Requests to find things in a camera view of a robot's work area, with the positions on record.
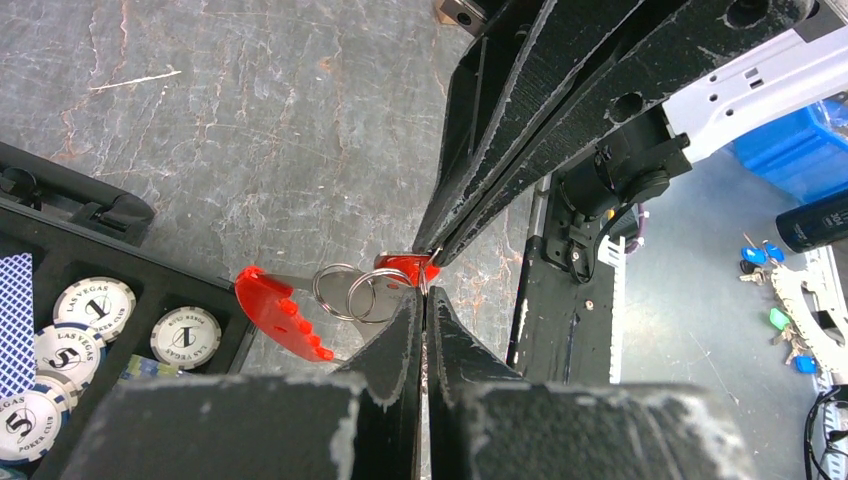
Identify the white plastic tool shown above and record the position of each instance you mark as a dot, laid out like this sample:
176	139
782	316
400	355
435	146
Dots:
790	286

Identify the green tagged key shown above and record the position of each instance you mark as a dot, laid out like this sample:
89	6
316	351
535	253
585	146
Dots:
783	324

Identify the black eyeglasses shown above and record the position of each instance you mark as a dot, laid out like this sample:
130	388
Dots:
824	443

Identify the red key tag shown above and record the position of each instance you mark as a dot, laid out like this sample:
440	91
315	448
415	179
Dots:
418	268

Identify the blue tagged key bunch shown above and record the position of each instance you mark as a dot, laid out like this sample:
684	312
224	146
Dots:
758	259

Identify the white cable comb rail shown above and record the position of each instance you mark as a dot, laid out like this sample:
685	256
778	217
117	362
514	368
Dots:
613	254

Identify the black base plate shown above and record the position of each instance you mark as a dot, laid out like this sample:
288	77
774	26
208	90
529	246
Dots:
561	329

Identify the dark blue bottle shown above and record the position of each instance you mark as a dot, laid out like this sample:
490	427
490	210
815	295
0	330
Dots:
814	225

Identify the blue plastic bin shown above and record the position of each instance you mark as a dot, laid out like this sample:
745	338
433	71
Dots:
803	153

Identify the black poker chip case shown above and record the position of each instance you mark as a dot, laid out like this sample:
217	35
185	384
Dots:
84	236

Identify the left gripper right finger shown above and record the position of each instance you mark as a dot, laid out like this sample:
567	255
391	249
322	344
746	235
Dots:
487	422

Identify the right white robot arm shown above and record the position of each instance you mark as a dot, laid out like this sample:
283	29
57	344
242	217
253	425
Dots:
662	132

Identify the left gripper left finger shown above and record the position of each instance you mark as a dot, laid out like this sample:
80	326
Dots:
361	421

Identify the red keyring carabiner with rings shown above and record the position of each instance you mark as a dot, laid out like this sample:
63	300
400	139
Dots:
283	306

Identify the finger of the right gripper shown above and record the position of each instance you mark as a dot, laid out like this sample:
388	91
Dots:
675	44
528	59

